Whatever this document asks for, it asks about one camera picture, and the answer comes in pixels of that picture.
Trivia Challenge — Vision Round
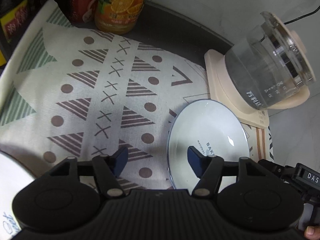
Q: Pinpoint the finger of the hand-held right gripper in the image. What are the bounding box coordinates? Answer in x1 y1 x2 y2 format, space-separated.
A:
257 159 297 183

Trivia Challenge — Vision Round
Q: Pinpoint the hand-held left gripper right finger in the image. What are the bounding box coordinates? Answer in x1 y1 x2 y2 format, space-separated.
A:
187 146 265 197

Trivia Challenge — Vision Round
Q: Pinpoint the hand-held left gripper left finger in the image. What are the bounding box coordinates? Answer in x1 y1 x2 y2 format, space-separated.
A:
46 147 129 197

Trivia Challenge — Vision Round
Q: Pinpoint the small white blue-rimmed plate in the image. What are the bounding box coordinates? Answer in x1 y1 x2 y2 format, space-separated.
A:
167 99 251 190

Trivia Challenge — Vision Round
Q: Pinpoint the white plate with script print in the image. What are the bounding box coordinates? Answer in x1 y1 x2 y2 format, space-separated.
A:
0 152 35 240

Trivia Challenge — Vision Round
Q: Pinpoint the person's right hand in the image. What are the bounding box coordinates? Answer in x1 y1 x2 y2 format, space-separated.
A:
305 226 320 240

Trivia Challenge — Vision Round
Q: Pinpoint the patterned fringed placemat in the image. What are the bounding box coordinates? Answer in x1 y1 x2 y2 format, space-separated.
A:
0 0 275 191

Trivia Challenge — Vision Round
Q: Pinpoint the cream kettle base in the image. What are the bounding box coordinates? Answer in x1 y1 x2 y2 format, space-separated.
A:
204 49 311 126

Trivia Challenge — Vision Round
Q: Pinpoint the glass electric kettle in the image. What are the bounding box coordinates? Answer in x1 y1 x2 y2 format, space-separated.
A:
224 11 316 111

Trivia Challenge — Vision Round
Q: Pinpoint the orange juice bottle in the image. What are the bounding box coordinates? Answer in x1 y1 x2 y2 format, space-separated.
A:
94 0 157 36

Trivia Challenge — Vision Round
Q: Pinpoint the dark soy sauce bottle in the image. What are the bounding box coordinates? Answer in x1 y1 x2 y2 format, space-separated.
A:
0 0 47 67

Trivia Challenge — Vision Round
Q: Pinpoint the black kettle power cable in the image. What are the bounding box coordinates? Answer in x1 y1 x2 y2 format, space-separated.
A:
284 5 320 25

